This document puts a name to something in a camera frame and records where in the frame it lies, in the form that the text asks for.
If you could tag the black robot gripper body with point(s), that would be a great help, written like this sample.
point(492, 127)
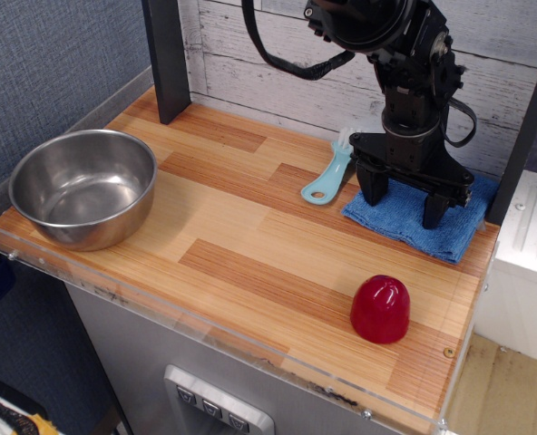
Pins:
point(417, 158)

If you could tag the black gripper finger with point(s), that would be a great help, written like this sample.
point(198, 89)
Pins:
point(436, 206)
point(373, 182)

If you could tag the blue cloth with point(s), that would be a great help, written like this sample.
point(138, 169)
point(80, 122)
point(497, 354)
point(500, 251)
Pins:
point(399, 216)

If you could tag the light blue dish brush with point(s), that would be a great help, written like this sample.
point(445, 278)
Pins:
point(325, 187)

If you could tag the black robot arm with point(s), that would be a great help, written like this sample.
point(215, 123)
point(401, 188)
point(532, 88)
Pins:
point(409, 45)

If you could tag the red plastic dome cup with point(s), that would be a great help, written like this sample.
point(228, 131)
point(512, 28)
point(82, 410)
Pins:
point(380, 311)

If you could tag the white metal side cabinet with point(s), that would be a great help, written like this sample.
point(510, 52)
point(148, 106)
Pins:
point(507, 311)

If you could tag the clear acrylic edge guard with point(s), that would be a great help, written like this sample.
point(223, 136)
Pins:
point(278, 293)

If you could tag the silver button control panel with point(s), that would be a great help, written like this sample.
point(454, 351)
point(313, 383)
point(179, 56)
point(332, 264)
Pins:
point(202, 408)

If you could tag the stainless steel bowl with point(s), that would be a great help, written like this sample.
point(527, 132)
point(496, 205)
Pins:
point(86, 190)

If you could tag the dark right frame post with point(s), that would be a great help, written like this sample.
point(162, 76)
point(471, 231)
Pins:
point(515, 164)

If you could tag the dark frame post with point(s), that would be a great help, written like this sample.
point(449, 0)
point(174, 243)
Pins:
point(168, 63)
point(515, 164)

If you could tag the dark left frame post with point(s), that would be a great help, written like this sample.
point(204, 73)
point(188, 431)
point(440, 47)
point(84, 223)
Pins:
point(168, 63)

